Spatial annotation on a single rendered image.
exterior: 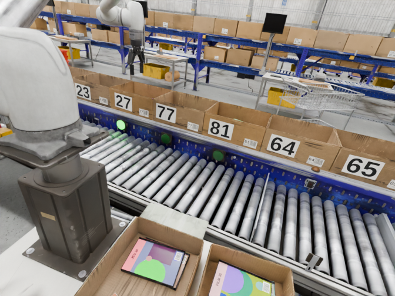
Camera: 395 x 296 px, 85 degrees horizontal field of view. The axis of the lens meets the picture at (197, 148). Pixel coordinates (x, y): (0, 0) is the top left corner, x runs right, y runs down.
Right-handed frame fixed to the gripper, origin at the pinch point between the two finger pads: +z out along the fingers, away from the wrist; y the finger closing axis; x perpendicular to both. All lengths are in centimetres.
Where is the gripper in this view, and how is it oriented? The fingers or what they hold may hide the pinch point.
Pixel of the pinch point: (137, 70)
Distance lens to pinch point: 169.6
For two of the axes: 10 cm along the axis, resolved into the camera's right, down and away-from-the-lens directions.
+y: -4.0, 4.1, -8.2
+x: 9.1, 2.9, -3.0
